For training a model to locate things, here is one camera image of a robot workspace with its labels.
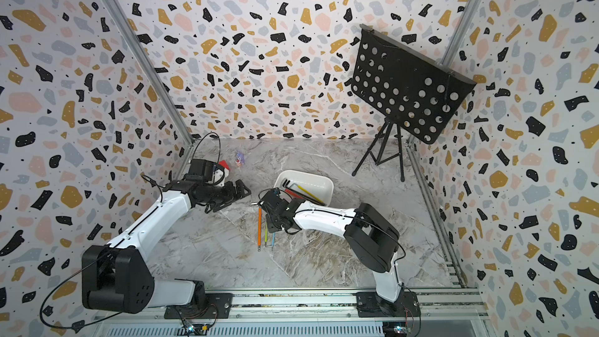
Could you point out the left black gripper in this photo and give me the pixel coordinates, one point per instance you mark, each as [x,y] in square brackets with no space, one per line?
[231,196]

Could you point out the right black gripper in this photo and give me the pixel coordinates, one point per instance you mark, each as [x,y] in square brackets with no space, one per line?
[270,228]

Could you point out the orange sleeved hex key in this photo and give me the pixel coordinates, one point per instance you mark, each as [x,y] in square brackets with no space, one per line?
[259,229]

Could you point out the red sleeved hex key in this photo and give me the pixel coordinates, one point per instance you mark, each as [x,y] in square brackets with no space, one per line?
[296,195]

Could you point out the large black hex key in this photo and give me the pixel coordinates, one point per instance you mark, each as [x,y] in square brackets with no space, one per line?
[284,184]

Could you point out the yellow sleeved hex key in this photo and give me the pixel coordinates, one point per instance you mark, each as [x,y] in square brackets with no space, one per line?
[310,194]

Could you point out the thin dark grey hex key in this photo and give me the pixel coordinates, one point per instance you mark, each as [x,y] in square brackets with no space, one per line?
[293,184]

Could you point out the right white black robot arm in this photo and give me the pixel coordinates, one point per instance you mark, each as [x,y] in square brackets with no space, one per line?
[372,238]

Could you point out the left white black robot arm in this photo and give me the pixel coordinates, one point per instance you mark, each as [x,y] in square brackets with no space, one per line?
[116,276]

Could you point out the white rectangular storage box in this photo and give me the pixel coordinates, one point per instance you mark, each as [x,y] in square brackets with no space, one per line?
[321,186]

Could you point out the small clear purple object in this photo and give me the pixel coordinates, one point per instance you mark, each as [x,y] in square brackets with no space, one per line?
[240,158]

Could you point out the black perforated music stand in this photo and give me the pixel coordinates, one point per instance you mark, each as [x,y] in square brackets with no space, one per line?
[414,93]

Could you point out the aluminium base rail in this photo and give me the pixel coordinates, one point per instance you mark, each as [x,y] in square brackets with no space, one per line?
[315,312]

